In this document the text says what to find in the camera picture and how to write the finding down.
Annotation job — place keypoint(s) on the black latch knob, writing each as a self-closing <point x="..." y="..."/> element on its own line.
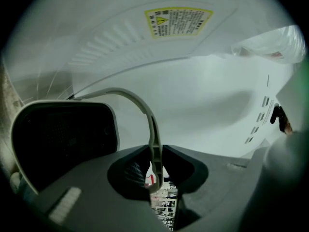
<point x="276" y="113"/>

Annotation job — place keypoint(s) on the yellow-bordered warning label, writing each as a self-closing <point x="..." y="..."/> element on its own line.
<point x="178" y="22"/>

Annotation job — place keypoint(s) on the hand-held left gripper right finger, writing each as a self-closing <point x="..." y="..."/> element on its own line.
<point x="217" y="185"/>

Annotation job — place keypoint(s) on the white appliance housing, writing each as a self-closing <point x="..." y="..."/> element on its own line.
<point x="193" y="95"/>

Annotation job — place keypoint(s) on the clear plastic bag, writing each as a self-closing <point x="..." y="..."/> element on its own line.
<point x="272" y="42"/>

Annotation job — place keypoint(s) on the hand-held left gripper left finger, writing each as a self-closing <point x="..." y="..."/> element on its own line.
<point x="96" y="190"/>

